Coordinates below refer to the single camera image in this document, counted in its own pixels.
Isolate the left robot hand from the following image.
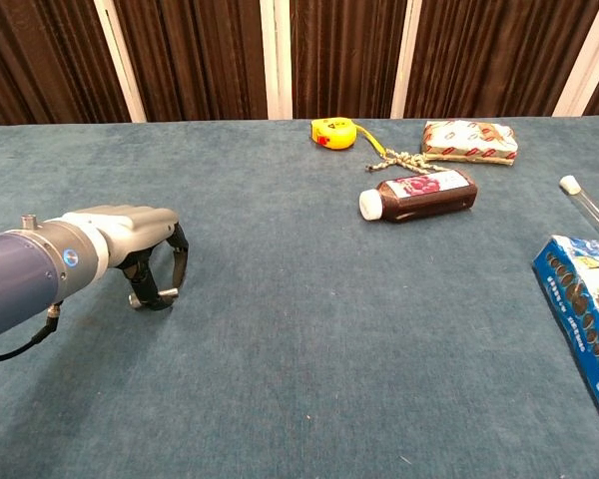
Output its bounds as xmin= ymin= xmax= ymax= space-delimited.
xmin=59 ymin=204 xmax=190 ymax=311

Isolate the blue felt table mat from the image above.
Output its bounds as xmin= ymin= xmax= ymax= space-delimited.
xmin=0 ymin=115 xmax=599 ymax=479

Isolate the patterned white tissue packet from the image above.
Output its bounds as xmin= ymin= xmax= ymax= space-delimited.
xmin=419 ymin=119 xmax=520 ymax=168

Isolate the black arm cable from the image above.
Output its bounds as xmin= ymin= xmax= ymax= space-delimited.
xmin=0 ymin=301 xmax=64 ymax=364

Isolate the brown bottle white cap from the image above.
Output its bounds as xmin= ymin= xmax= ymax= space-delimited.
xmin=357 ymin=168 xmax=479 ymax=225

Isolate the braided beige rope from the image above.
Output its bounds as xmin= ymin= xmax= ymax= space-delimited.
xmin=363 ymin=148 xmax=448 ymax=176

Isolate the blue cookie box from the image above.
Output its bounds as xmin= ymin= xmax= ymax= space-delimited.
xmin=531 ymin=234 xmax=599 ymax=433

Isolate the white partition post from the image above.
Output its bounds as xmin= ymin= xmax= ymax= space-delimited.
xmin=93 ymin=0 xmax=148 ymax=124
xmin=389 ymin=0 xmax=424 ymax=120
xmin=552 ymin=0 xmax=599 ymax=118
xmin=259 ymin=0 xmax=294 ymax=120

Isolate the yellow tape measure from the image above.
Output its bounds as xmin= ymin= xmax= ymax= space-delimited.
xmin=310 ymin=117 xmax=386 ymax=154

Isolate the glass test tube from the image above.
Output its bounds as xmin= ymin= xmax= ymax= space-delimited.
xmin=558 ymin=174 xmax=599 ymax=240

